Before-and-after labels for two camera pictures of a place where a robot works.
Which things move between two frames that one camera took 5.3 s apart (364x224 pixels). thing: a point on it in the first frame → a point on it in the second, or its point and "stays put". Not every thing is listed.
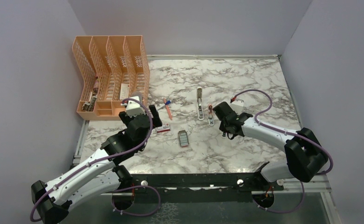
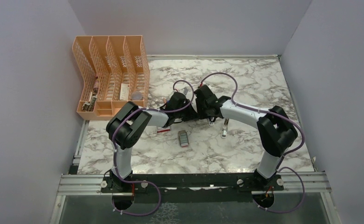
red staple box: (163, 128) stays put
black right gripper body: (223, 128) → (201, 110)
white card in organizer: (125, 91) stays put
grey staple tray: (183, 138) stays put
